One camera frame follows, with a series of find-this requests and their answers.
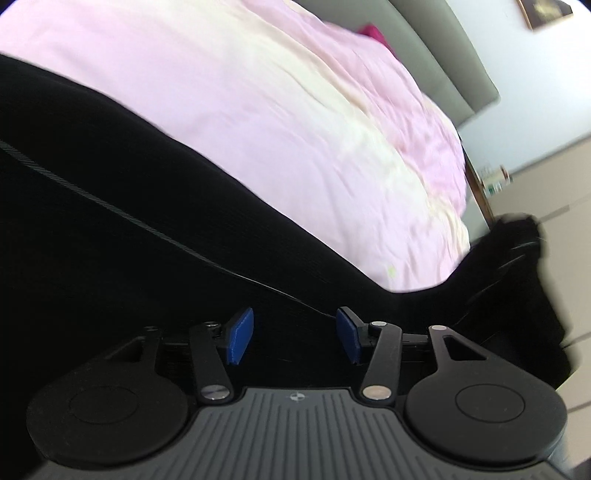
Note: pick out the pink and cream quilt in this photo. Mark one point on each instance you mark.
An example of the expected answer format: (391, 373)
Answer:
(231, 92)

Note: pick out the group of cosmetic bottles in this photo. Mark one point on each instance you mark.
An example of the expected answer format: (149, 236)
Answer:
(495, 181)

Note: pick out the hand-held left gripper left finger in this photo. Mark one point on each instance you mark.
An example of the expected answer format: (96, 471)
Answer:
(240, 334)

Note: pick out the wall picture frame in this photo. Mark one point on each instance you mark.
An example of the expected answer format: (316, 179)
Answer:
(545, 11)

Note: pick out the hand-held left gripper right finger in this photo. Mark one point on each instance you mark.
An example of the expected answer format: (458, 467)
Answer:
(347, 334)

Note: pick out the grey upholstered headboard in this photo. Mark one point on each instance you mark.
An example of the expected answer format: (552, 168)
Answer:
(443, 55)

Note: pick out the beige wardrobe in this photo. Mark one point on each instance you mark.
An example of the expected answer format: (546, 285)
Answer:
(568, 258)

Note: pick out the black pants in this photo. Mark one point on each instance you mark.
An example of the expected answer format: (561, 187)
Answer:
(138, 207)

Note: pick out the wooden nightstand with white top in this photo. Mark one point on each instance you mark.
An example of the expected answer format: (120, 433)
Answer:
(478, 184)

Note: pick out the magenta pillow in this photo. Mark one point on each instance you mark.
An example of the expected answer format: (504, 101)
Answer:
(373, 34)

